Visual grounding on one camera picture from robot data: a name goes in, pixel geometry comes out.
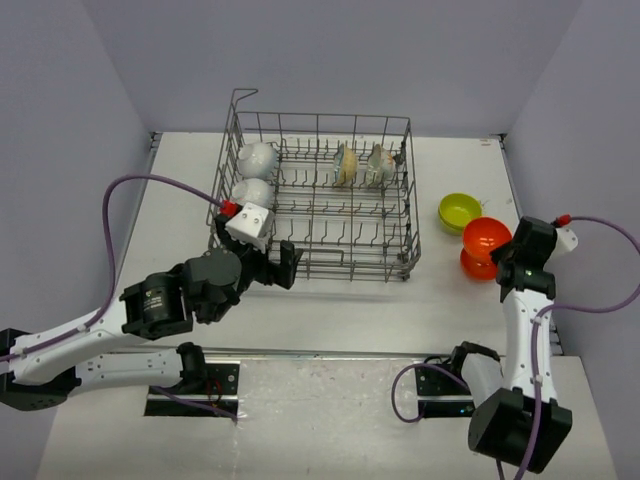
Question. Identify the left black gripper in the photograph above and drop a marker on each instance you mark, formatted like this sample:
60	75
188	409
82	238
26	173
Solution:
282	273

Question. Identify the blue yellow patterned bowl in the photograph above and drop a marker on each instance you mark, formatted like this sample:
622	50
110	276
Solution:
345	166

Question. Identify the lime green bowl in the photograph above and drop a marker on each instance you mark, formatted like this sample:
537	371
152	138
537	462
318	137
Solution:
450	226
459	206

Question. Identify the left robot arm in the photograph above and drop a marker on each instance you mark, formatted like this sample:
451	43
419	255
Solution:
47	368

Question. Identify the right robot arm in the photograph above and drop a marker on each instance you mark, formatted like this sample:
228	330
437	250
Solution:
517	417

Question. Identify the white bowl middle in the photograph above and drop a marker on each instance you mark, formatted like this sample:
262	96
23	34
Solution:
253	190

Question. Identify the white bowl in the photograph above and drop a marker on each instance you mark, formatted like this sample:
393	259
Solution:
257	160
253	190

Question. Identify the white bowl back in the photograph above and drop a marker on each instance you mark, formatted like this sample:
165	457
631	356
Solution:
257	160

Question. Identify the orange flower patterned bowl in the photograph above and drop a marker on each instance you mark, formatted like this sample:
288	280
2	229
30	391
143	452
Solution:
380	166

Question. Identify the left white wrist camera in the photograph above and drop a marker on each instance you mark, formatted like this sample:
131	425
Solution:
251	226

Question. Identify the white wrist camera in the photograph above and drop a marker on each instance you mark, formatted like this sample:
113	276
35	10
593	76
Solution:
567	240
251	226

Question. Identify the grey wire dish rack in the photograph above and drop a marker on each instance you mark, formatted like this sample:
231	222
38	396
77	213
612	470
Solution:
351	232

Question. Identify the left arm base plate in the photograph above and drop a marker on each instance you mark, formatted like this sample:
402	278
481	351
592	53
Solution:
216	396

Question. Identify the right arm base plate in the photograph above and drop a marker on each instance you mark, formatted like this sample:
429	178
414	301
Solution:
441	397

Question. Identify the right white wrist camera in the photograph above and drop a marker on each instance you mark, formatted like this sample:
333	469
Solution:
567	240

